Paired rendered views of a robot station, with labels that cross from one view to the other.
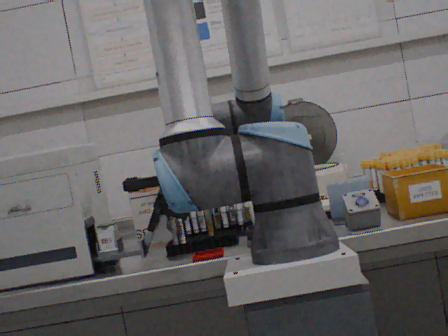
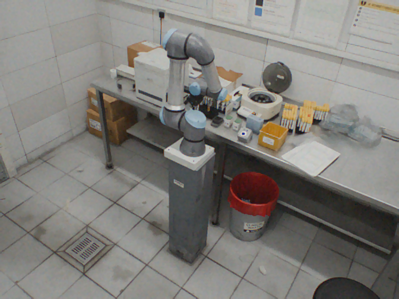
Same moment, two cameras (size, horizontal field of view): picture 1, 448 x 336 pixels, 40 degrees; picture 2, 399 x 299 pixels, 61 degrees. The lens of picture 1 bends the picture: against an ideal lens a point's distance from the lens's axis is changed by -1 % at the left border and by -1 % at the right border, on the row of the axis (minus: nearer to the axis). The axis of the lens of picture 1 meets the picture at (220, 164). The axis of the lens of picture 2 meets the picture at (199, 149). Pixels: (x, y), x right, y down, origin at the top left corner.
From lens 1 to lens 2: 133 cm
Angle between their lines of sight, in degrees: 43
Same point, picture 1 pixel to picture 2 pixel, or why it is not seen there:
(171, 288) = not seen: hidden behind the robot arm
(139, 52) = (231, 10)
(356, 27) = (326, 39)
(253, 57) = (209, 83)
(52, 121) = (193, 23)
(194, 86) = (174, 96)
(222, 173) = (174, 124)
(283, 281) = (176, 159)
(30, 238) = (151, 89)
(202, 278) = not seen: hidden behind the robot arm
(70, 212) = (162, 88)
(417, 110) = (336, 87)
